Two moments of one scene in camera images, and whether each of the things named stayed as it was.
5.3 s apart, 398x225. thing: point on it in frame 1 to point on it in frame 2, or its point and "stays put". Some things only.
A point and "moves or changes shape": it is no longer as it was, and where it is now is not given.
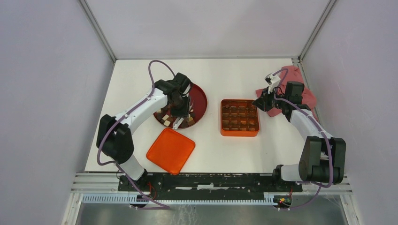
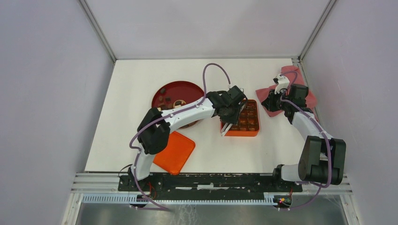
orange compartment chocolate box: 239,118 stays put
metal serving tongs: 177,121 moves or changes shape
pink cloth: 287,73 stays put
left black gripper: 185,112 to 234,119
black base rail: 210,186 stays put
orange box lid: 171,151 stays put
